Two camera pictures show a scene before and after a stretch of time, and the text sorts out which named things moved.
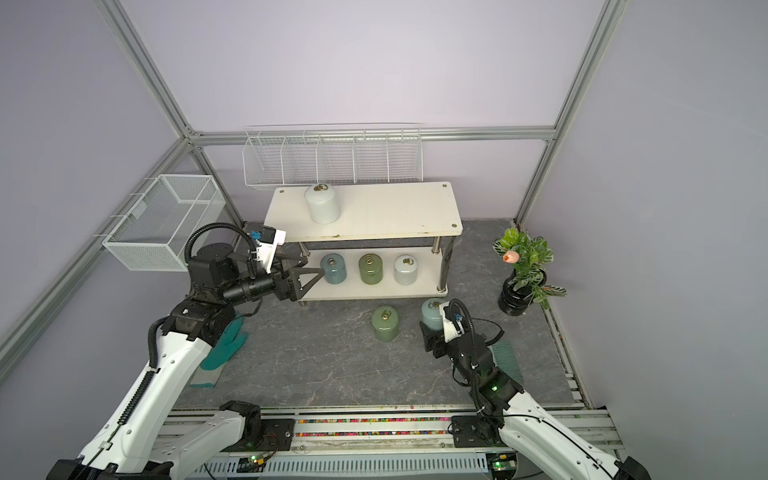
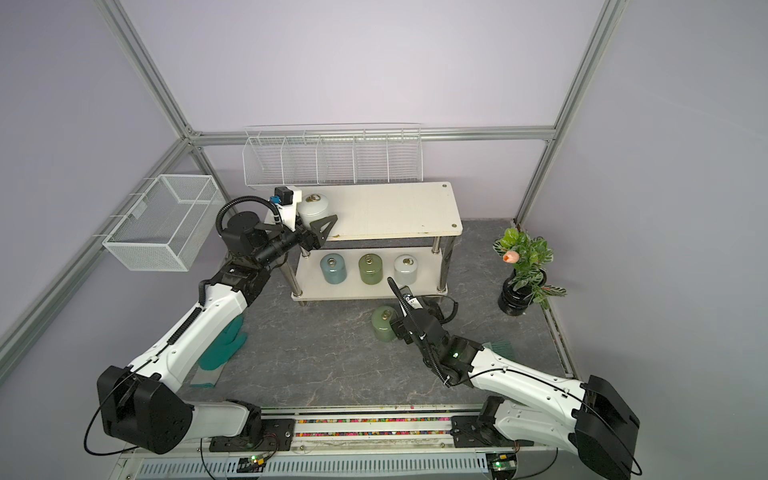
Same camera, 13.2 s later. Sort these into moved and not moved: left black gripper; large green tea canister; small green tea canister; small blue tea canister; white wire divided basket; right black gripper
Moved: right black gripper; left black gripper
Not moved: white wire divided basket; small green tea canister; small blue tea canister; large green tea canister
